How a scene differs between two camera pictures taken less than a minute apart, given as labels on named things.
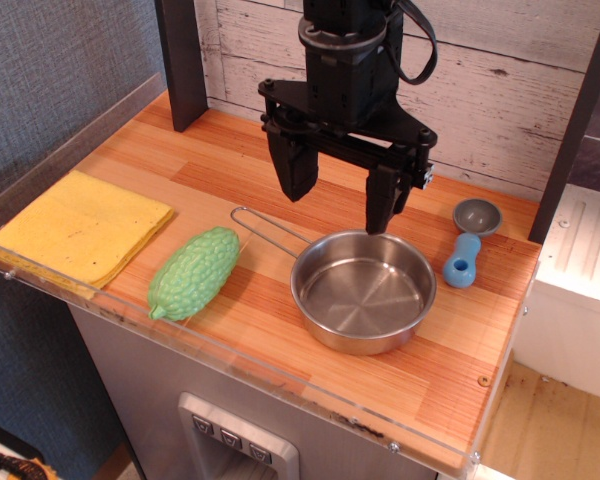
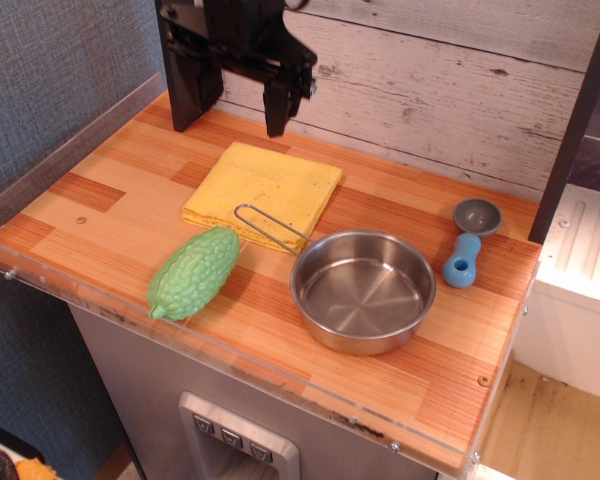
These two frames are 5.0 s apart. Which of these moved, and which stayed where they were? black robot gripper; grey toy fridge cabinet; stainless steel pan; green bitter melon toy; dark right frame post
Moved: black robot gripper
Stayed: stainless steel pan; grey toy fridge cabinet; green bitter melon toy; dark right frame post
